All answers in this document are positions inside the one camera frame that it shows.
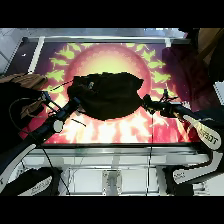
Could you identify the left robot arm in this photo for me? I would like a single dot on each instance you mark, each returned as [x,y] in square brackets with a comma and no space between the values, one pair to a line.
[42,132]

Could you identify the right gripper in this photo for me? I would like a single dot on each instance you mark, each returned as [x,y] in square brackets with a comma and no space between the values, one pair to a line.
[149,102]

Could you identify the dark red garment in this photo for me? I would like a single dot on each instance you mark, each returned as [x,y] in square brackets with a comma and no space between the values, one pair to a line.
[190,76]

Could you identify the brown garment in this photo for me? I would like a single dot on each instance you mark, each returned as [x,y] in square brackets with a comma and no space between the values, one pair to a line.
[26,80]

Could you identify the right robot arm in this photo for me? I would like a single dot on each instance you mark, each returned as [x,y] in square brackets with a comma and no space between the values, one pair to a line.
[204,132]

